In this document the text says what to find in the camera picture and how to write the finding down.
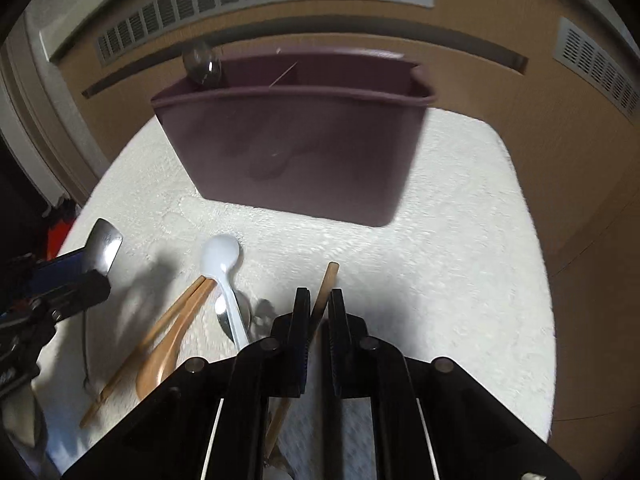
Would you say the wooden spoon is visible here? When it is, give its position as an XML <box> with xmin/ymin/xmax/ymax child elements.
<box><xmin>135</xmin><ymin>279</ymin><xmax>217</xmax><ymax>402</ymax></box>

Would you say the red orange object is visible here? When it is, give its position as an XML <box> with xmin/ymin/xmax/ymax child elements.
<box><xmin>46</xmin><ymin>220</ymin><xmax>76</xmax><ymax>261</ymax></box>

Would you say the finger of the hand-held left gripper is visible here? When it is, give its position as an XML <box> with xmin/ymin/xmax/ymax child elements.
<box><xmin>27</xmin><ymin>246</ymin><xmax>101</xmax><ymax>295</ymax></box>
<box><xmin>30</xmin><ymin>269</ymin><xmax>112</xmax><ymax>328</ymax></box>

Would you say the white plastic spoon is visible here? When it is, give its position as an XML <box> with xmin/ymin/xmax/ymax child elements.
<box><xmin>200</xmin><ymin>234</ymin><xmax>251</xmax><ymax>352</ymax></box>

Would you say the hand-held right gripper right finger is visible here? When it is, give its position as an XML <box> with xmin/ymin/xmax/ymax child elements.
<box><xmin>326</xmin><ymin>289</ymin><xmax>584</xmax><ymax>480</ymax></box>

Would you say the white textured tablecloth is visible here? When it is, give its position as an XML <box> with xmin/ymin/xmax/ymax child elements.
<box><xmin>37</xmin><ymin>105</ymin><xmax>557</xmax><ymax>480</ymax></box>

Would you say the wooden chopstick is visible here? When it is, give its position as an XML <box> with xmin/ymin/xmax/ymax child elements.
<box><xmin>80</xmin><ymin>276</ymin><xmax>207</xmax><ymax>429</ymax></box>
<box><xmin>263</xmin><ymin>261</ymin><xmax>341</xmax><ymax>461</ymax></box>

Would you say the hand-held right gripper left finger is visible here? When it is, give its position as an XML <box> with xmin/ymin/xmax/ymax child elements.
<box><xmin>60</xmin><ymin>287</ymin><xmax>312</xmax><ymax>480</ymax></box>

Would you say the maroon utensil holder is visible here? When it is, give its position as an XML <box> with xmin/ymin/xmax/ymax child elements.
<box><xmin>151</xmin><ymin>44</ymin><xmax>435</xmax><ymax>228</ymax></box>

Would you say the small white vent grille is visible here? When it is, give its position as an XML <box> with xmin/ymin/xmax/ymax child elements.
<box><xmin>552</xmin><ymin>16</ymin><xmax>640</xmax><ymax>125</ymax></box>

